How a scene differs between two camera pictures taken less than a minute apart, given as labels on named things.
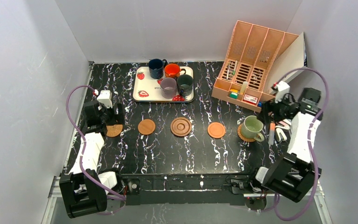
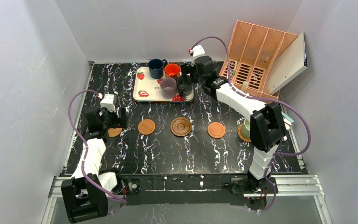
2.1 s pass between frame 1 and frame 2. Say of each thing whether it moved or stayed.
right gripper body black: moved
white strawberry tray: stayed
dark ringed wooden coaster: stayed
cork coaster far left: stayed
